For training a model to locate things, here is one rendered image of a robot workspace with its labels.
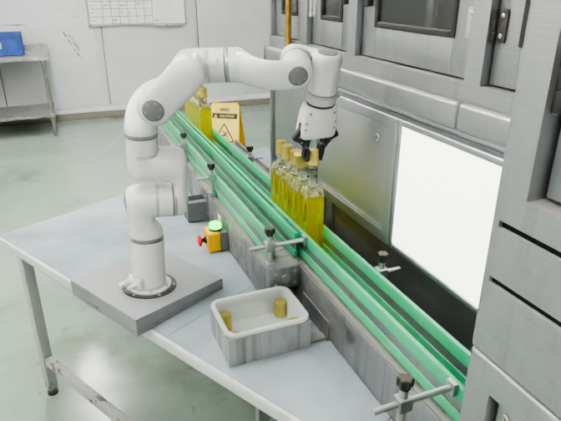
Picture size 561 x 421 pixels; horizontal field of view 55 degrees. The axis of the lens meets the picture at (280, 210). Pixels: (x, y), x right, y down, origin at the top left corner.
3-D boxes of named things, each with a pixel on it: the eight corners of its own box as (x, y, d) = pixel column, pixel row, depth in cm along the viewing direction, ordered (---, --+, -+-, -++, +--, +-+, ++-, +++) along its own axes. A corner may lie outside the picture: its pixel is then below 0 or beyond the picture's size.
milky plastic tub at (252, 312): (311, 345, 139) (312, 317, 135) (228, 367, 131) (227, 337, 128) (285, 310, 154) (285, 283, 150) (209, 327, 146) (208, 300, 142)
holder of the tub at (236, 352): (329, 342, 141) (330, 317, 138) (229, 367, 131) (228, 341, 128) (302, 307, 155) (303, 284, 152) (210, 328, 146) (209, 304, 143)
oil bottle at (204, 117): (213, 146, 261) (210, 88, 249) (202, 148, 259) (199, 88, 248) (210, 144, 265) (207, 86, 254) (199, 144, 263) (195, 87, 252)
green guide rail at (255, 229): (273, 261, 153) (273, 236, 150) (270, 262, 153) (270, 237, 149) (160, 123, 302) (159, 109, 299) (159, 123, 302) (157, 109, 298)
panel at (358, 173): (518, 334, 106) (553, 171, 92) (506, 337, 105) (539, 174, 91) (319, 185, 183) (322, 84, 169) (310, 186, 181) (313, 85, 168)
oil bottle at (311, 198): (323, 253, 158) (325, 185, 150) (305, 256, 157) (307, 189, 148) (315, 246, 163) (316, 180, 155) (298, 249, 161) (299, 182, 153)
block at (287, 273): (300, 286, 154) (301, 265, 151) (270, 292, 151) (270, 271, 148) (295, 280, 157) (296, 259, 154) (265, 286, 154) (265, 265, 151)
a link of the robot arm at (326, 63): (282, 53, 127) (280, 38, 134) (278, 93, 133) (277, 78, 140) (346, 57, 128) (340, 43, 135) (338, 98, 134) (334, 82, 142)
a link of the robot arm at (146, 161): (124, 129, 142) (185, 128, 146) (130, 208, 154) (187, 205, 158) (123, 142, 134) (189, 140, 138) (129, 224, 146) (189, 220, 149)
